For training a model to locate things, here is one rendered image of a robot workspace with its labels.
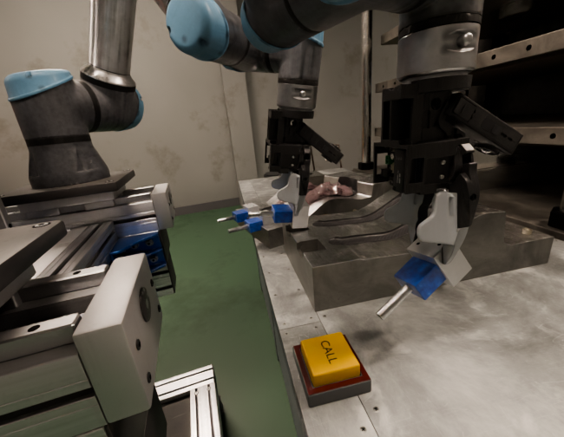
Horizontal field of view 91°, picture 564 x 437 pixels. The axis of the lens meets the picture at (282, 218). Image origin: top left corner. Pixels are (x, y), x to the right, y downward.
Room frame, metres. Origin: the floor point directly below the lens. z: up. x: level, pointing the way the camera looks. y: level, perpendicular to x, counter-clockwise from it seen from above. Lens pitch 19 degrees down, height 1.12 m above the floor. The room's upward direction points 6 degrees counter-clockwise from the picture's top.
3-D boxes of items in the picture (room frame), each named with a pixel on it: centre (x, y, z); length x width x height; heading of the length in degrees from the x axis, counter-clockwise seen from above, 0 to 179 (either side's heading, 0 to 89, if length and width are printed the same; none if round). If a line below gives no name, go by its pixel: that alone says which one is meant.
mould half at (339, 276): (0.58, -0.27, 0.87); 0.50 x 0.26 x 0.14; 100
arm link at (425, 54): (0.33, -0.18, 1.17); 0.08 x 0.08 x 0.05
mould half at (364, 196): (0.92, -0.12, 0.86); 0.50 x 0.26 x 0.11; 117
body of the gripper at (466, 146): (0.33, -0.17, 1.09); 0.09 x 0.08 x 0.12; 100
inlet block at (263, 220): (0.74, 0.09, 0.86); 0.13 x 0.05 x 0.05; 117
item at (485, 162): (1.25, -0.97, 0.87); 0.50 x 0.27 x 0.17; 100
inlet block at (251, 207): (0.84, 0.14, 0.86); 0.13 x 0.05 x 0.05; 117
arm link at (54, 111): (0.66, 0.47, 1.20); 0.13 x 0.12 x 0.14; 156
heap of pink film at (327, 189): (0.91, -0.12, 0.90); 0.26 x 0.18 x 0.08; 117
